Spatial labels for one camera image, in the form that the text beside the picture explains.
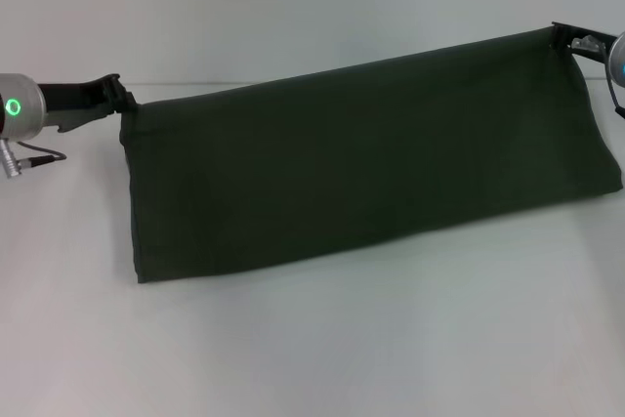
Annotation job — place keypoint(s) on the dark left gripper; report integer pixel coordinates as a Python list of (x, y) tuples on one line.
[(73, 99)]

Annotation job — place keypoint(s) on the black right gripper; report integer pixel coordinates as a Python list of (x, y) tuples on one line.
[(598, 53)]

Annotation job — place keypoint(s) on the dark green t-shirt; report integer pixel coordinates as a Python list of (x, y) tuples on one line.
[(342, 158)]

